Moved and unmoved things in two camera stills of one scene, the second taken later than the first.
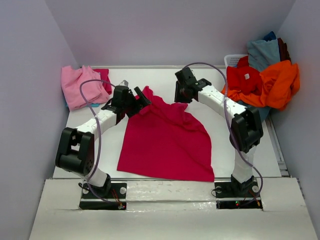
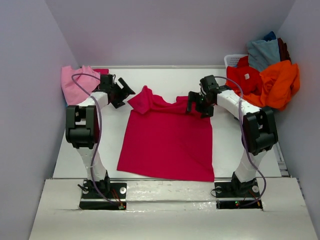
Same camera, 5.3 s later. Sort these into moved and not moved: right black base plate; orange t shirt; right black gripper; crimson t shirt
Moved: right black gripper
Not moved: right black base plate; crimson t shirt; orange t shirt
